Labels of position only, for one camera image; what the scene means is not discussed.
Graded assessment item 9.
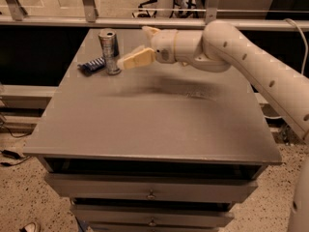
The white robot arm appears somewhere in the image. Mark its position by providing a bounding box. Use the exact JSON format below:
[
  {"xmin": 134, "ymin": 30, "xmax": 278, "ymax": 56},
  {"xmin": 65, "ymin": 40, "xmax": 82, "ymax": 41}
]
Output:
[{"xmin": 117, "ymin": 20, "xmax": 309, "ymax": 144}]

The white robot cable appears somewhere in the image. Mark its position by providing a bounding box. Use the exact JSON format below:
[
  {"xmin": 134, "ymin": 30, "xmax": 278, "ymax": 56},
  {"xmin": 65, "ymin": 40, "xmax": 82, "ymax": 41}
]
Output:
[{"xmin": 283, "ymin": 17, "xmax": 309, "ymax": 76}]

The grey drawer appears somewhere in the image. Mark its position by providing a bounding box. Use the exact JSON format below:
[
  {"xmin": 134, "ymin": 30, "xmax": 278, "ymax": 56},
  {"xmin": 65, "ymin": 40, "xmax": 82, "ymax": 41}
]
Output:
[
  {"xmin": 71, "ymin": 205, "xmax": 234, "ymax": 227},
  {"xmin": 45, "ymin": 173, "xmax": 258, "ymax": 203}
]

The white sneaker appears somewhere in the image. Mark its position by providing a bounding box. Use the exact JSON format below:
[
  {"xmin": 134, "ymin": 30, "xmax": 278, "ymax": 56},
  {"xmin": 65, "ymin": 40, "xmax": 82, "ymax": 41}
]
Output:
[{"xmin": 19, "ymin": 221, "xmax": 41, "ymax": 232}]

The black power adapter cable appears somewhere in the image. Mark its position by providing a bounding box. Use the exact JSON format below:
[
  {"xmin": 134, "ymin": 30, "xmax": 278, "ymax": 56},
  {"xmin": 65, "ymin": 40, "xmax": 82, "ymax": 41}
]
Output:
[{"xmin": 0, "ymin": 148, "xmax": 33, "ymax": 167}]

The top grey drawer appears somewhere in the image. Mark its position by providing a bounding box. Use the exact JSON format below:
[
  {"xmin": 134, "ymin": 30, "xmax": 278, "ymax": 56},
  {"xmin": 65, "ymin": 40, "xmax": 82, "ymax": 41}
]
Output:
[{"xmin": 45, "ymin": 173, "xmax": 258, "ymax": 203}]

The silver redbull can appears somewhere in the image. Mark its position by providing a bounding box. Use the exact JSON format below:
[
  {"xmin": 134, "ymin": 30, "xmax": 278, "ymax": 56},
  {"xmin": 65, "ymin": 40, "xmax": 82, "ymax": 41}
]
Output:
[{"xmin": 98, "ymin": 28, "xmax": 121, "ymax": 75}]

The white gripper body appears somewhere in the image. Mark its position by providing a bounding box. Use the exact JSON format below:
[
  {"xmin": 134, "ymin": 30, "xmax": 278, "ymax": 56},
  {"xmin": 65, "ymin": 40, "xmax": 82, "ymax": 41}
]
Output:
[{"xmin": 151, "ymin": 28, "xmax": 178, "ymax": 64}]

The blue rxbar wrapper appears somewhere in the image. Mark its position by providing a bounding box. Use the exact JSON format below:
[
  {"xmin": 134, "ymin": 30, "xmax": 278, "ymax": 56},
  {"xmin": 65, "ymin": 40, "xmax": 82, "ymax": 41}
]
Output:
[{"xmin": 78, "ymin": 57, "xmax": 106, "ymax": 76}]

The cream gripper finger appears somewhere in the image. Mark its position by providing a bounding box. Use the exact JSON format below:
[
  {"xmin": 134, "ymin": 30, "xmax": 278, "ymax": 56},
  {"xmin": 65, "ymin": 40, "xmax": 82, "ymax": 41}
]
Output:
[
  {"xmin": 117, "ymin": 46, "xmax": 155, "ymax": 70},
  {"xmin": 142, "ymin": 26, "xmax": 160, "ymax": 43}
]

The grey drawer cabinet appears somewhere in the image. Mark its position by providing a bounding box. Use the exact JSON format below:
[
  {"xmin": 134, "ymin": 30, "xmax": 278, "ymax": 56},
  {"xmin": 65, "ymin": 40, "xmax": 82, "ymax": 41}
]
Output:
[{"xmin": 22, "ymin": 28, "xmax": 284, "ymax": 232}]

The metal railing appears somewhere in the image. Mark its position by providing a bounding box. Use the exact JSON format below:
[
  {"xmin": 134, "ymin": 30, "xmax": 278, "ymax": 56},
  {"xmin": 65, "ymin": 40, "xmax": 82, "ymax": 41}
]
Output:
[{"xmin": 1, "ymin": 0, "xmax": 309, "ymax": 31}]

